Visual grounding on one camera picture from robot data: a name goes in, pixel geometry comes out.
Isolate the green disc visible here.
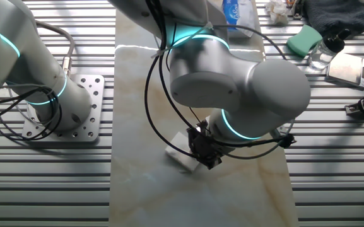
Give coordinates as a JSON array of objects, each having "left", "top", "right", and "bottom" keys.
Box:
[{"left": 286, "top": 24, "right": 324, "bottom": 59}]

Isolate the dark folded towel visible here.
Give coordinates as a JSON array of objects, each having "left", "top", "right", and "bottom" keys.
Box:
[{"left": 303, "top": 0, "right": 364, "bottom": 37}]

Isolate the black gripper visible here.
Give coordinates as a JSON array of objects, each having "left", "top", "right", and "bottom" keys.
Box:
[{"left": 186, "top": 119, "right": 233, "bottom": 170}]

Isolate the thin black cable bundle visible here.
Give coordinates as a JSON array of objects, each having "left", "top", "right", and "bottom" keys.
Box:
[{"left": 0, "top": 72, "right": 64, "bottom": 142}]

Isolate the crumpled white tissue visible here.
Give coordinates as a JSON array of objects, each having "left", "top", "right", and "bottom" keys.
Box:
[{"left": 265, "top": 0, "right": 290, "bottom": 26}]

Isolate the black round mount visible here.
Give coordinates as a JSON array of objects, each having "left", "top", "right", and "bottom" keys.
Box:
[{"left": 307, "top": 28, "right": 352, "bottom": 72}]

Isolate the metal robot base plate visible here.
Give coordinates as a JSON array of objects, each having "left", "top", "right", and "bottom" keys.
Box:
[{"left": 22, "top": 74, "right": 106, "bottom": 143}]

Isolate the grey digital scale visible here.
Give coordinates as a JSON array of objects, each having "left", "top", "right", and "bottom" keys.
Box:
[{"left": 326, "top": 52, "right": 364, "bottom": 88}]

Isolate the thick grey cable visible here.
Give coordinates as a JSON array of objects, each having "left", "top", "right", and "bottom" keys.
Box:
[{"left": 35, "top": 19, "right": 76, "bottom": 76}]

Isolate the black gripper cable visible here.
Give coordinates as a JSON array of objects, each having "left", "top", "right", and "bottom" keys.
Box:
[{"left": 143, "top": 0, "right": 296, "bottom": 160}]

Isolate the blue tissue pack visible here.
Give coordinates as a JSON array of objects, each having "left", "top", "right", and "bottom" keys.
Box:
[{"left": 221, "top": 0, "right": 257, "bottom": 38}]

